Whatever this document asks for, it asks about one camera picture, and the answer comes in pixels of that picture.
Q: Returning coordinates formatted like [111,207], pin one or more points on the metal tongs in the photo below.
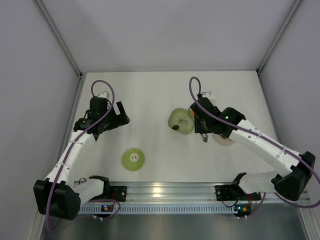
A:
[204,136]

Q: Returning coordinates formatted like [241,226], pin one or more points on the orange macaron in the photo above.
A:
[192,113]

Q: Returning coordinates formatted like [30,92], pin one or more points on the slotted cable duct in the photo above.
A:
[131,209]

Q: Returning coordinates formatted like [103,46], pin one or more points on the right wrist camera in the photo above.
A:
[209,95]

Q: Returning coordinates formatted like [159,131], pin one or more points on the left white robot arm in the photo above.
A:
[56,195]

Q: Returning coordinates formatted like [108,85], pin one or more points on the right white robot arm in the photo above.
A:
[291,169]

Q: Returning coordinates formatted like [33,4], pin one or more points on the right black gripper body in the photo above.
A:
[200,125]

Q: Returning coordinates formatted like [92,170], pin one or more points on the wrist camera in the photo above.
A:
[104,94]
[209,95]

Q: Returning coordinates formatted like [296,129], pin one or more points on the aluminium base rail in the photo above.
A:
[169,192]

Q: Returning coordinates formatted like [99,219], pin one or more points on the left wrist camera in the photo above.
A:
[104,94]

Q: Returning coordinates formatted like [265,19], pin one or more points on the steel bowl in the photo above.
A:
[223,141]

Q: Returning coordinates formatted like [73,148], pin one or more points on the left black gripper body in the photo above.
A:
[116,118]

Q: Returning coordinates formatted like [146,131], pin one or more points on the green round lid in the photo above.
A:
[133,159]

